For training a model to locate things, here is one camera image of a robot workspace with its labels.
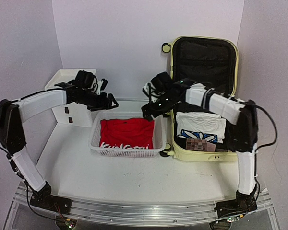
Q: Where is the red printed t-shirt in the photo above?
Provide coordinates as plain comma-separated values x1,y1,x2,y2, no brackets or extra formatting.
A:
99,118,155,150

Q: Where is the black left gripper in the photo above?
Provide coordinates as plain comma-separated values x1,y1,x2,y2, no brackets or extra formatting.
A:
75,89,119,112

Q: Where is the white blue-print t-shirt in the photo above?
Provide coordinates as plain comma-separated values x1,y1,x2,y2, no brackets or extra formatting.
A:
176,112,226,144

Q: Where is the brown eyeshadow palette box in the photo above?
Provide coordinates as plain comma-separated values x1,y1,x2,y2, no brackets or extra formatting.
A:
185,138,216,152

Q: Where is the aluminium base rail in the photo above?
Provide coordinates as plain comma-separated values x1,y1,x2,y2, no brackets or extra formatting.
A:
6,185,276,228

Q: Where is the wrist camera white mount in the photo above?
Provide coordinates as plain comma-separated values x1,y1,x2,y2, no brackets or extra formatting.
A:
92,79,108,95
142,83,159,102

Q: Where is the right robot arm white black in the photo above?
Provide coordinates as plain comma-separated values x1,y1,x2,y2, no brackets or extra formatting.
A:
142,72,260,212

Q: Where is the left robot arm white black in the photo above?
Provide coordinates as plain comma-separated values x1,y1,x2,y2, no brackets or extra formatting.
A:
0,70,119,192

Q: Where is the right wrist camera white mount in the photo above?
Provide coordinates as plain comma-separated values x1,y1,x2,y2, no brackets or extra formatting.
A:
142,83,159,102

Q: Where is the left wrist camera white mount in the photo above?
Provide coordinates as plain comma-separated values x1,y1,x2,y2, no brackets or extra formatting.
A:
92,79,108,95

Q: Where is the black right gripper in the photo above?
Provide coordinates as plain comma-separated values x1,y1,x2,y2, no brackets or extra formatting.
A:
141,93,178,122

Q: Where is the white perforated plastic basket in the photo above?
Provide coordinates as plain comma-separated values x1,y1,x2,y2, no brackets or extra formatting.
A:
88,111,166,158

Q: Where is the pale yellow hard-shell suitcase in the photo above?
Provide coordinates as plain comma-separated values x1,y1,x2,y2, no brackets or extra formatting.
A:
159,35,257,163

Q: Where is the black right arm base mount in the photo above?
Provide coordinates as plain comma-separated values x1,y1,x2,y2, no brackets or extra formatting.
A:
214,185,259,220

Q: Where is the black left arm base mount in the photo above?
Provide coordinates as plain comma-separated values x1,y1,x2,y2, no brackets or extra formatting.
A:
29,182,72,214

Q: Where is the white three-drawer storage cabinet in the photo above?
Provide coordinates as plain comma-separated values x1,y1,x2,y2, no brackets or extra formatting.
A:
44,69,98,127

